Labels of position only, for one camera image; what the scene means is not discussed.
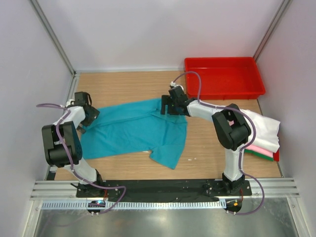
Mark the teal t shirt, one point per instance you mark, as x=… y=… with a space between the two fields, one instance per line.
x=136 y=127

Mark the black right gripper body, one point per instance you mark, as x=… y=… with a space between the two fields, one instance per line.
x=173 y=109

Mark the white slotted cable duct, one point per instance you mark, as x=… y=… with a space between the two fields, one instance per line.
x=102 y=205

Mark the green folded t shirt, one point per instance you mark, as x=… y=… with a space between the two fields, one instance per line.
x=259 y=155

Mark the red plastic bin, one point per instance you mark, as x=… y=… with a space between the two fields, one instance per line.
x=227 y=78

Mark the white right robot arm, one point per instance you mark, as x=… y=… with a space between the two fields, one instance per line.
x=231 y=127

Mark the aluminium frame rail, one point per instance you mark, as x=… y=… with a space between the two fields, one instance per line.
x=54 y=190

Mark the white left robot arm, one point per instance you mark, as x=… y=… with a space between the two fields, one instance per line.
x=62 y=147

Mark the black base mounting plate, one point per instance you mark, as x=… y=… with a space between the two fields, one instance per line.
x=191 y=190

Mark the white folded t shirt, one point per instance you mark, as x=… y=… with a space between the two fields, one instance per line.
x=266 y=131

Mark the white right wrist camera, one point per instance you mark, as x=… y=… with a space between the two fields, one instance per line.
x=173 y=85

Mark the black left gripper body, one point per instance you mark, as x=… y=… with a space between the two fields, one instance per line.
x=94 y=114

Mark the pink folded t shirt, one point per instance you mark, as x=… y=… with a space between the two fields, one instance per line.
x=260 y=150

